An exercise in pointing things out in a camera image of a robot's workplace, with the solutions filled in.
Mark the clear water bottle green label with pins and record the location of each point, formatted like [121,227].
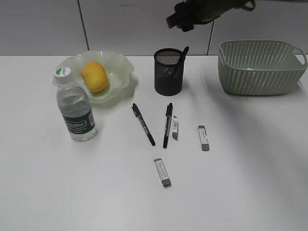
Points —
[74,105]

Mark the black marker pen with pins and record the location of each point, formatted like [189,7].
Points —
[139,116]
[182,57]
[168,124]

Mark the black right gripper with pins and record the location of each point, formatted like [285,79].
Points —
[191,12]

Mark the green woven plastic basket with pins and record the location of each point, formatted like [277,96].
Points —
[277,67]

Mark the black mesh pen holder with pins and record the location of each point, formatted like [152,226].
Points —
[168,71]

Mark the grey white eraser front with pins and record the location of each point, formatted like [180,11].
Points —
[162,172]

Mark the grey white eraser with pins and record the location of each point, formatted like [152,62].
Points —
[175,128]
[162,172]
[203,138]

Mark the yellow mango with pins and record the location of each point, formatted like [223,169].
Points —
[95,77]

